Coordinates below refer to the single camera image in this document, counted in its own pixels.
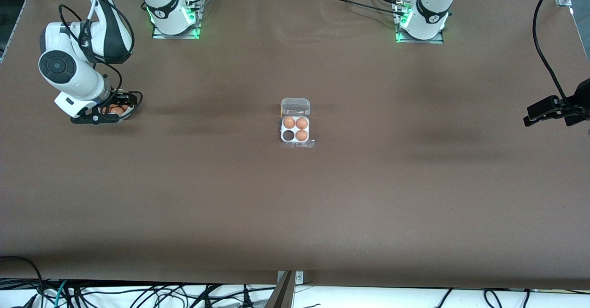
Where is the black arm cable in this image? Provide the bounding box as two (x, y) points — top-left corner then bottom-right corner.
(58, 0), (144, 115)
(532, 0), (590, 115)

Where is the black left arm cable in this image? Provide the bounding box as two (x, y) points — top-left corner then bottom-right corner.
(532, 0), (590, 115)

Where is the clear plastic egg carton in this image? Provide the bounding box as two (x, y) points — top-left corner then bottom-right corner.
(279, 97), (312, 145)

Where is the dark metal strut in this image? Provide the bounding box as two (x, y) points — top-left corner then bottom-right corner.
(264, 271), (296, 308)

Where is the teal cable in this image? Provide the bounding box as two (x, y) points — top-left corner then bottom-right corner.
(53, 279), (71, 308)

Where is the white round bowl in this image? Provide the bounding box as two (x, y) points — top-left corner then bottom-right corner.
(99, 101), (136, 121)

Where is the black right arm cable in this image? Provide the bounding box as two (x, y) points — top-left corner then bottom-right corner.
(58, 0), (144, 115)

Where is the black looped cable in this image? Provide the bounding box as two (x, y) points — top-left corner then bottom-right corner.
(0, 255), (45, 308)

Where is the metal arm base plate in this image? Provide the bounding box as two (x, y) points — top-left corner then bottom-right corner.
(395, 1), (445, 45)
(152, 0), (202, 40)

